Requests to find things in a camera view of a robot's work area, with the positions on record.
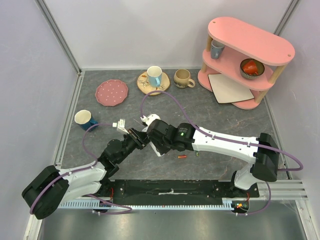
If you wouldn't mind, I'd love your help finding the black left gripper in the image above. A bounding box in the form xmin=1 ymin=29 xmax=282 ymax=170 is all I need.
xmin=116 ymin=127 xmax=152 ymax=164

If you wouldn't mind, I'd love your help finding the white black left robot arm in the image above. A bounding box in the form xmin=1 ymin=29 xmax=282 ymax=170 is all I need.
xmin=21 ymin=128 xmax=150 ymax=220

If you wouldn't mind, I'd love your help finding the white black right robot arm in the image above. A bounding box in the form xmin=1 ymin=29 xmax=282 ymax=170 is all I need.
xmin=144 ymin=115 xmax=279 ymax=197

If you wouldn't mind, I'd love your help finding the pink dotted plate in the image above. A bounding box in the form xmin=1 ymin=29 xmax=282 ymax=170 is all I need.
xmin=95 ymin=79 xmax=129 ymax=107

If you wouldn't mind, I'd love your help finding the beige floral saucer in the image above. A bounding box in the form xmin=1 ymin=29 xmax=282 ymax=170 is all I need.
xmin=136 ymin=70 xmax=171 ymax=96

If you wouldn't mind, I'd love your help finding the dark blue mug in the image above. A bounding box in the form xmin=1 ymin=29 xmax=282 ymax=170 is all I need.
xmin=74 ymin=109 xmax=98 ymax=131

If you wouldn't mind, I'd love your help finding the beige ceramic mug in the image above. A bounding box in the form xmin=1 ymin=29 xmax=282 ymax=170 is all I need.
xmin=173 ymin=69 xmax=196 ymax=89

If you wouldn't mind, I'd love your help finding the light blue mug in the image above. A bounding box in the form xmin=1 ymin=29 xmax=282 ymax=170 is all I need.
xmin=147 ymin=66 xmax=163 ymax=88

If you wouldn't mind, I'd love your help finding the white square mat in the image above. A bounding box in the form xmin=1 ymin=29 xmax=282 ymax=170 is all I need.
xmin=208 ymin=74 xmax=254 ymax=104

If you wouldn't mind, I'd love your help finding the grey blue shelf mug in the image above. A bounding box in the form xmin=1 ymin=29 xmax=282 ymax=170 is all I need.
xmin=210 ymin=39 xmax=225 ymax=60

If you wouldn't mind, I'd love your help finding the red cup in bowl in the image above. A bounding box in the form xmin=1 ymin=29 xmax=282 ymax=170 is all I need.
xmin=242 ymin=60 xmax=258 ymax=75

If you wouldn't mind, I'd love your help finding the patterned dark bowl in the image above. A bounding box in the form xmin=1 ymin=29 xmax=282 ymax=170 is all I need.
xmin=239 ymin=58 xmax=265 ymax=80

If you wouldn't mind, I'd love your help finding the pink three-tier shelf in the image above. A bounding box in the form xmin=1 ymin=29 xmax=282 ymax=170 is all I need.
xmin=197 ymin=16 xmax=295 ymax=110

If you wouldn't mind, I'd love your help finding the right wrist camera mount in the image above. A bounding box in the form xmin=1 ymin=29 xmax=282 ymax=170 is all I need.
xmin=140 ymin=113 xmax=161 ymax=126

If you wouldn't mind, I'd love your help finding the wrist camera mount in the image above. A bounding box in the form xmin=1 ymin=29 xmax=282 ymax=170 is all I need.
xmin=112 ymin=118 xmax=129 ymax=135
xmin=140 ymin=113 xmax=161 ymax=126

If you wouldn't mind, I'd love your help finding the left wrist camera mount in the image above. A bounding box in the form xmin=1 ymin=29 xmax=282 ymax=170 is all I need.
xmin=112 ymin=118 xmax=129 ymax=135

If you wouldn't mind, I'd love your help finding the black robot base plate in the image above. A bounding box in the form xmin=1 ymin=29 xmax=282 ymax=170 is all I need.
xmin=94 ymin=179 xmax=260 ymax=206

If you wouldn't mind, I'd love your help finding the white slotted cable duct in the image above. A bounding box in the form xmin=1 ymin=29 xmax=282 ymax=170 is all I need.
xmin=58 ymin=198 xmax=247 ymax=212

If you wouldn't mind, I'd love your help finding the left aluminium frame post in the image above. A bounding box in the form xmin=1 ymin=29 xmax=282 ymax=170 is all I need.
xmin=35 ymin=0 xmax=82 ymax=75

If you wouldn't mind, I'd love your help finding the aluminium frame post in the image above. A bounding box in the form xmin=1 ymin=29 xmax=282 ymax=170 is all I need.
xmin=35 ymin=0 xmax=82 ymax=75
xmin=273 ymin=0 xmax=301 ymax=36

